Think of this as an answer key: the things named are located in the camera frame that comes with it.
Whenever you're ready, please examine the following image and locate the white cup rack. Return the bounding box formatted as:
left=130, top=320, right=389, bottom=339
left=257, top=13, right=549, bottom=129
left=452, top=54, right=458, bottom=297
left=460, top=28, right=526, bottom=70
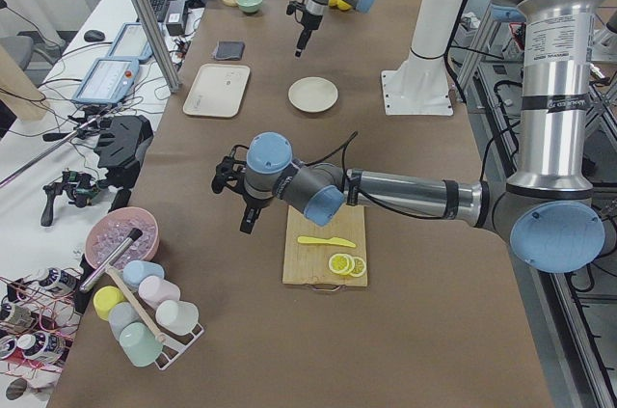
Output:
left=154, top=323, right=205, bottom=370

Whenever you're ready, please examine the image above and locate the grey folded cloth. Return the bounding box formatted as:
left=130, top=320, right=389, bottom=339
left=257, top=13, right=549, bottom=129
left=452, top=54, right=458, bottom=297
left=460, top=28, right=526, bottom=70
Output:
left=212, top=41, right=245, bottom=61

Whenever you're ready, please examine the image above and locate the lemon slice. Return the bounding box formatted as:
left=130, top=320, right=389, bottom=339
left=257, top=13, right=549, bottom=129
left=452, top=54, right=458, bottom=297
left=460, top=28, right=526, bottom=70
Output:
left=328, top=253, right=355, bottom=276
left=348, top=257, right=367, bottom=278

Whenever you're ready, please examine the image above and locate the cream rabbit tray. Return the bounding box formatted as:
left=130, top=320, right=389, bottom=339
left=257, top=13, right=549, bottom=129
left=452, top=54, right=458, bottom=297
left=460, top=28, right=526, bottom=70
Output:
left=183, top=64, right=251, bottom=119

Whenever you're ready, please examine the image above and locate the pink ice bowl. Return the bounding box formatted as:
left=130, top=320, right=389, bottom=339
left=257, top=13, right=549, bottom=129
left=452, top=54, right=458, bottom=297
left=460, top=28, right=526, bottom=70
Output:
left=85, top=206, right=160, bottom=269

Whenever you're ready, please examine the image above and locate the aluminium frame post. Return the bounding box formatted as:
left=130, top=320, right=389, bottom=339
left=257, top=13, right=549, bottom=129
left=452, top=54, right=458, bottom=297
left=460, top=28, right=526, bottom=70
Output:
left=131, top=0, right=180, bottom=94

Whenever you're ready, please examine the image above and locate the wooden rack handle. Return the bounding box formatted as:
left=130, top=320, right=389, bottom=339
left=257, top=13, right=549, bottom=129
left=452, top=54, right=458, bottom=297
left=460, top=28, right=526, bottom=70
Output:
left=105, top=266, right=166, bottom=343

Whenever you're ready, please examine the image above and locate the wooden cutting board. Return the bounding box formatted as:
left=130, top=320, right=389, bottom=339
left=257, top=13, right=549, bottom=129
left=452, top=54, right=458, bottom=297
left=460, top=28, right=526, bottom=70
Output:
left=282, top=205, right=368, bottom=289

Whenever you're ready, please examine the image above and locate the cream round plate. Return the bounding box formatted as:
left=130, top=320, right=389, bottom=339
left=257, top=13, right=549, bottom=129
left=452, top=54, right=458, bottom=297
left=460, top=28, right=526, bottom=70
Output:
left=288, top=76, right=338, bottom=113

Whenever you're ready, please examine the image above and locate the mint green bowl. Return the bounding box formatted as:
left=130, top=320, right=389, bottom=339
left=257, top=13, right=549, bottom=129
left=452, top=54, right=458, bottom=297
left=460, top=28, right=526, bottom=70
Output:
left=236, top=0, right=264, bottom=14

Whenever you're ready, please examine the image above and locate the pale green cup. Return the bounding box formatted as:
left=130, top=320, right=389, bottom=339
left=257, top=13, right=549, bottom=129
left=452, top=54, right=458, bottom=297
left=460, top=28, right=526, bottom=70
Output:
left=155, top=300, right=199, bottom=336

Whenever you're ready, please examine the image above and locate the steel scoop in bowl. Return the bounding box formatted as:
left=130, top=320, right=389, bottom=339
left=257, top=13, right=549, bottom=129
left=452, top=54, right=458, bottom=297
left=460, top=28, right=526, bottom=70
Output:
left=79, top=228, right=143, bottom=293

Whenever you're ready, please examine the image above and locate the yellow plastic knife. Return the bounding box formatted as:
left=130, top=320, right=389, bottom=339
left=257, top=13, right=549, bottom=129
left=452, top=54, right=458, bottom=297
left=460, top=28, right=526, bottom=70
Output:
left=297, top=235, right=357, bottom=249

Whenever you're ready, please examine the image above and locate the mint cup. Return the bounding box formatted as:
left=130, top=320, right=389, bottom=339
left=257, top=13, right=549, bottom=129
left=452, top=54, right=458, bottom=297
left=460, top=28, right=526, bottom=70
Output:
left=119, top=322, right=163, bottom=367

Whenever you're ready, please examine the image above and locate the yellow cup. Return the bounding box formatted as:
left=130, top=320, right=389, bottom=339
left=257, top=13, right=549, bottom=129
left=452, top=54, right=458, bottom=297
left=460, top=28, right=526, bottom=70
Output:
left=93, top=286, right=126, bottom=321

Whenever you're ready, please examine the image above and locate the black camera tripod mount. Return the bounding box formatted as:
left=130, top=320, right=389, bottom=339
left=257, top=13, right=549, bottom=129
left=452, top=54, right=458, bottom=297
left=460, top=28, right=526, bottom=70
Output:
left=94, top=115, right=153, bottom=212

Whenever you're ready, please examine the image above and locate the black computer mouse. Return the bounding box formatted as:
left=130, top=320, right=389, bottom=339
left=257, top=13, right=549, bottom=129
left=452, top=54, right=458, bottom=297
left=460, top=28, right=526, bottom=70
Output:
left=83, top=29, right=106, bottom=42

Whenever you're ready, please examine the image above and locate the grey cup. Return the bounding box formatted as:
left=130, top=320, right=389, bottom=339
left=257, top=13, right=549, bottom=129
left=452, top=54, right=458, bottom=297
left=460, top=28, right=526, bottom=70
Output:
left=108, top=302, right=142, bottom=340

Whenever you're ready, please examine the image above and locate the yellow toy lemon upper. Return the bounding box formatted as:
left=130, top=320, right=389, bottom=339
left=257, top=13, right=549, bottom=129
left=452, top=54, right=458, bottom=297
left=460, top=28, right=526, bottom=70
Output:
left=328, top=0, right=352, bottom=12

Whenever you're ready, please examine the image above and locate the lemon slice front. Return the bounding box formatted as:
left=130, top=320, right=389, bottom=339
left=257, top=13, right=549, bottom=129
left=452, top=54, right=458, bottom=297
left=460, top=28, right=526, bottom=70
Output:
left=328, top=253, right=355, bottom=276

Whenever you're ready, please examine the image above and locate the pink cup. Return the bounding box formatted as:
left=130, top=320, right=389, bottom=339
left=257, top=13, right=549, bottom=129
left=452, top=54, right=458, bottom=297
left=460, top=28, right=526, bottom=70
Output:
left=138, top=275, right=181, bottom=309

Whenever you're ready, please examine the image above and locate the light blue cup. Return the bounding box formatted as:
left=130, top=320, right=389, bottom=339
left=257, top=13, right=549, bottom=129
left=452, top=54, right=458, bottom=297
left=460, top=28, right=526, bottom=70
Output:
left=122, top=260, right=165, bottom=288

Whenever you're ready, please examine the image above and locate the teach pendant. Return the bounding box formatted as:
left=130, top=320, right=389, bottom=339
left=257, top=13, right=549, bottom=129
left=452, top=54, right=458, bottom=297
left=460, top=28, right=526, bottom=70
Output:
left=107, top=22, right=153, bottom=63
left=71, top=57, right=140, bottom=105

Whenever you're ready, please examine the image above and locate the teach pendant far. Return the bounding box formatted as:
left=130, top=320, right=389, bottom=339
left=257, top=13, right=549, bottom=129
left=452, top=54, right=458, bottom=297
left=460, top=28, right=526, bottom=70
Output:
left=107, top=22, right=153, bottom=63

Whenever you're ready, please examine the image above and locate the teach pendant near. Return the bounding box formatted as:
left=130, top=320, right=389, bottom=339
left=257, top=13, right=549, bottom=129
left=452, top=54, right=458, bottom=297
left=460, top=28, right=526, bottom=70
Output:
left=71, top=57, right=140, bottom=105

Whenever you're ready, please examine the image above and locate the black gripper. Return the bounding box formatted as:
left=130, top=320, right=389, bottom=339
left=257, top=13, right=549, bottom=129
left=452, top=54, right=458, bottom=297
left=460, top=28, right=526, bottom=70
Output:
left=211, top=144, right=270, bottom=233
left=286, top=0, right=322, bottom=58

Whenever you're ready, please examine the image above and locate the lemon slice back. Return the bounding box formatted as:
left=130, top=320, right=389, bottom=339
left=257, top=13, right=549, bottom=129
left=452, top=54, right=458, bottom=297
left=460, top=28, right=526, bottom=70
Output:
left=348, top=257, right=367, bottom=278

